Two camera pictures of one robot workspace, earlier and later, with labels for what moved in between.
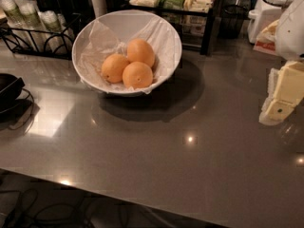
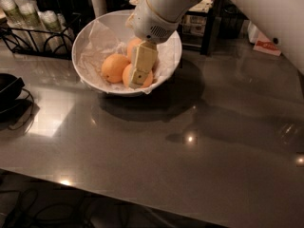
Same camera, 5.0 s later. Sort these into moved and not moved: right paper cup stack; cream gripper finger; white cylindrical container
Moved: cream gripper finger
Not moved: right paper cup stack; white cylindrical container
